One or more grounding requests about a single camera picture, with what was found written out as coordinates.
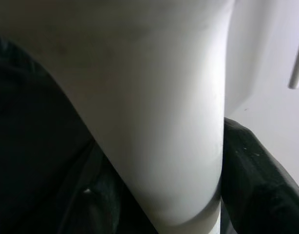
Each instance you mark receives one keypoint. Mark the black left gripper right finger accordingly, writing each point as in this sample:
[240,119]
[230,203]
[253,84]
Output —
[256,182]

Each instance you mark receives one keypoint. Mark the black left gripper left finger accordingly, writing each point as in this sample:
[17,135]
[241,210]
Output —
[103,200]

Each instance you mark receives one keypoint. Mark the white plastic table top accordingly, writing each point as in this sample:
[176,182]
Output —
[152,97]

